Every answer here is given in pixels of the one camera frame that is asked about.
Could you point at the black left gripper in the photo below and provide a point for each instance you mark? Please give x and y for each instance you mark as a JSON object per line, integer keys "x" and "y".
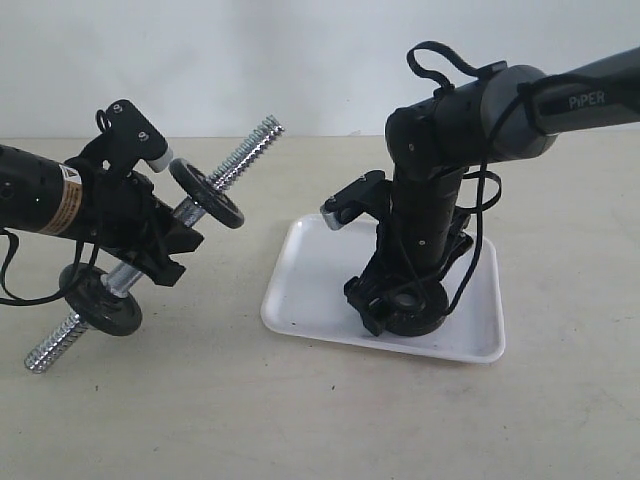
{"x": 126, "y": 220}

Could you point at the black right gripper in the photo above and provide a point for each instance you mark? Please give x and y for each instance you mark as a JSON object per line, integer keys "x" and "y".
{"x": 407, "y": 251}

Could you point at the black weight plate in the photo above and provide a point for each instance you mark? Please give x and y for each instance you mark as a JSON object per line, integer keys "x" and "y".
{"x": 103, "y": 310}
{"x": 408, "y": 319}

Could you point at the chrome threaded dumbbell bar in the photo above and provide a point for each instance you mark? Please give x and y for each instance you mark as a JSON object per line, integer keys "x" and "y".
{"x": 123, "y": 277}

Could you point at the black weight plate end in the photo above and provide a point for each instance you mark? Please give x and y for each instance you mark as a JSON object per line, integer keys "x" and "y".
{"x": 203, "y": 193}

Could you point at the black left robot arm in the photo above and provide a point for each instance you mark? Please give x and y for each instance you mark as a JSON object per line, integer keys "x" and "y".
{"x": 80, "y": 200}

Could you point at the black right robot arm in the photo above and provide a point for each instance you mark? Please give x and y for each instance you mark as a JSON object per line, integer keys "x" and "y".
{"x": 441, "y": 149}

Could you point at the white rectangular plastic tray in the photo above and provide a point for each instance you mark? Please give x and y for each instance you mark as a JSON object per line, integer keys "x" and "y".
{"x": 304, "y": 297}

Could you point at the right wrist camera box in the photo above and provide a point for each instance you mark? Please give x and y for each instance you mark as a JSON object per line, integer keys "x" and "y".
{"x": 369, "y": 193}

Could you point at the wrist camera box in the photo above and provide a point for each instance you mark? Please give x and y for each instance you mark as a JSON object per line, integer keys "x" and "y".
{"x": 369, "y": 193}
{"x": 130, "y": 137}

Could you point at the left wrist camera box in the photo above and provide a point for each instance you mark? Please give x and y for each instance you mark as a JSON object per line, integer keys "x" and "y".
{"x": 130, "y": 137}

